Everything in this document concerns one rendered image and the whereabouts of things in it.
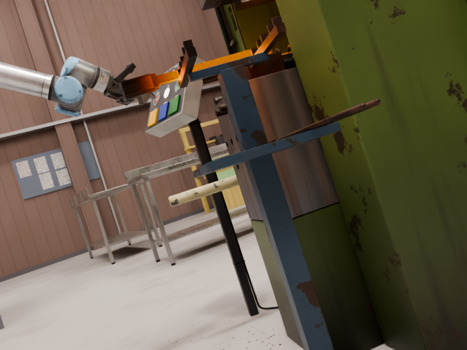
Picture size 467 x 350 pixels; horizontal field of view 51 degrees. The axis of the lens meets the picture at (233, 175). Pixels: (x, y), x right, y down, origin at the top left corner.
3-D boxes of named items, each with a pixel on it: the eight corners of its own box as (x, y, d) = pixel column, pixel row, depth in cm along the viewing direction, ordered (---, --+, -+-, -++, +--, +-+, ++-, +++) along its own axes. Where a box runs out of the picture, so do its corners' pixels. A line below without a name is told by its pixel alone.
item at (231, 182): (172, 208, 200) (168, 196, 200) (171, 207, 205) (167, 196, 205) (271, 176, 210) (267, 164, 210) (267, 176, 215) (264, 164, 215)
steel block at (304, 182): (280, 222, 151) (235, 83, 150) (249, 219, 188) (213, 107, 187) (433, 168, 163) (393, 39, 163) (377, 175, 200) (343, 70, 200)
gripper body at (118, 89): (128, 106, 204) (100, 96, 197) (131, 87, 206) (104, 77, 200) (136, 101, 198) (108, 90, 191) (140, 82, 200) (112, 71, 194)
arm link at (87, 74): (57, 80, 190) (64, 56, 191) (88, 92, 196) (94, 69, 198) (63, 76, 182) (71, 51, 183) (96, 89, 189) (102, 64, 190)
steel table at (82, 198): (132, 244, 824) (113, 186, 823) (165, 245, 641) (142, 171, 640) (88, 259, 793) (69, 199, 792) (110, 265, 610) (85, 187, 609)
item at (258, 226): (326, 369, 151) (280, 223, 151) (287, 336, 188) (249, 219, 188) (477, 303, 164) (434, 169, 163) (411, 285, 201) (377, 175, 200)
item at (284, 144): (210, 171, 102) (208, 162, 102) (194, 178, 142) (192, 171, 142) (341, 130, 107) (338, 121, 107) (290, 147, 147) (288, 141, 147)
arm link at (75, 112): (52, 107, 179) (61, 76, 181) (54, 114, 190) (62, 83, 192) (78, 114, 182) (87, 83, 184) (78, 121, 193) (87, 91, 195)
